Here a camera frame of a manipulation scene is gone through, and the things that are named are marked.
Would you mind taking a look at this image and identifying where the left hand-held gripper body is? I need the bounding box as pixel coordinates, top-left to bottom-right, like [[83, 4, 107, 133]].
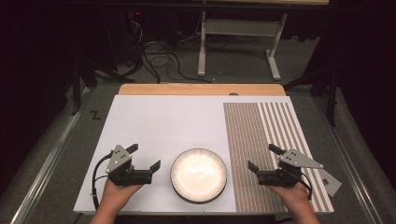
[[106, 144, 153, 188]]

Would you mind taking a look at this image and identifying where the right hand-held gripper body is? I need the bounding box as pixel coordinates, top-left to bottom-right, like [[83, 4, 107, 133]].
[[256, 148, 325, 189]]

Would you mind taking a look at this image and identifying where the white ribbed plate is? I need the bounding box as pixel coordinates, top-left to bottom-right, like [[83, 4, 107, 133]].
[[170, 147, 229, 205]]

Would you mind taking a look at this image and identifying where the person's left hand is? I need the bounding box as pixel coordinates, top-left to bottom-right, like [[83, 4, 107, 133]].
[[101, 163, 144, 204]]

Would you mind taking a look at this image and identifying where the person's right hand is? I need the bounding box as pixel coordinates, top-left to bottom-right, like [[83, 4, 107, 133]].
[[266, 181, 311, 209]]

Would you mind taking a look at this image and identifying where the white board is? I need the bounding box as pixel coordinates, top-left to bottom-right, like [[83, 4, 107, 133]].
[[73, 94, 335, 216]]

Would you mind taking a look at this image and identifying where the striped beige placemat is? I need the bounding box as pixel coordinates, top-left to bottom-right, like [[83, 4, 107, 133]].
[[222, 102, 335, 215]]

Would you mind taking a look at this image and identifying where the grey flat metal piece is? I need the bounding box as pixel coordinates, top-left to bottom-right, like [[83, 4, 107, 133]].
[[317, 168, 343, 198]]

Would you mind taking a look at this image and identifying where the dark metal stand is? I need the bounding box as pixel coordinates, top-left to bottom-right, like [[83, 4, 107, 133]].
[[70, 58, 135, 117], [282, 67, 340, 128]]

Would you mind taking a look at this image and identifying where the white metal stand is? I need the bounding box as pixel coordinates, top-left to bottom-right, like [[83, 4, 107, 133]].
[[197, 10, 290, 82]]

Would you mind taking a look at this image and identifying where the dark equipment with red light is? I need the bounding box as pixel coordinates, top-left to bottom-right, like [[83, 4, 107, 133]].
[[125, 8, 148, 42]]

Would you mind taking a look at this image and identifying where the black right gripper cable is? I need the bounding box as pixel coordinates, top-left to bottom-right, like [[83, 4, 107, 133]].
[[291, 169, 314, 201]]

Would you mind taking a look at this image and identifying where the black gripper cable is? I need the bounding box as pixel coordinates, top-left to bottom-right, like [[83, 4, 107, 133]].
[[91, 151, 114, 211], [291, 169, 314, 201]]

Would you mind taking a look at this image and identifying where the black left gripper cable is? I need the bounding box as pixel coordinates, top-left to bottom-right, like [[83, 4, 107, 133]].
[[91, 151, 114, 211]]

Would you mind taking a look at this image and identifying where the aluminium floor rail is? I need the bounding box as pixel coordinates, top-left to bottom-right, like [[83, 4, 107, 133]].
[[9, 88, 95, 224], [313, 95, 385, 224]]

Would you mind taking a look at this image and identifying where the black floor cable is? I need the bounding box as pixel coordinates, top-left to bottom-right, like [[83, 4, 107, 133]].
[[142, 39, 213, 85]]

